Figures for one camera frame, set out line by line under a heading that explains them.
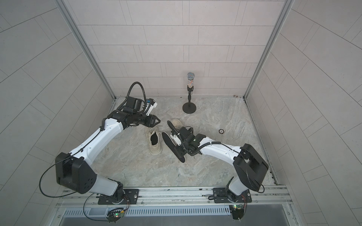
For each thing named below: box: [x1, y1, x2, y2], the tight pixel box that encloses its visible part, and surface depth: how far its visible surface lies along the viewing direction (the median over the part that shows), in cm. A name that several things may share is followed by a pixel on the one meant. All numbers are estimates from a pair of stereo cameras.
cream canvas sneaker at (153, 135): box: [145, 126, 163, 155], surface depth 86 cm
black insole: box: [161, 131, 186, 163], surface depth 83 cm
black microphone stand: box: [182, 72, 197, 114], surface depth 107 cm
